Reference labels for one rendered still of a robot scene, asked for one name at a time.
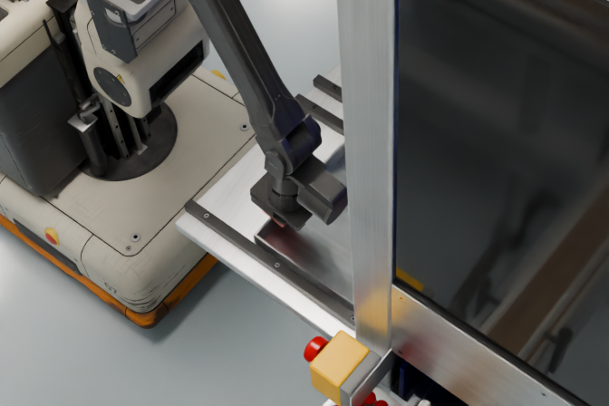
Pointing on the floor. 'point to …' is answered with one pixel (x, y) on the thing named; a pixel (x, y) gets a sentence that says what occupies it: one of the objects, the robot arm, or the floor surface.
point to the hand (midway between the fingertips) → (284, 221)
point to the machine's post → (371, 134)
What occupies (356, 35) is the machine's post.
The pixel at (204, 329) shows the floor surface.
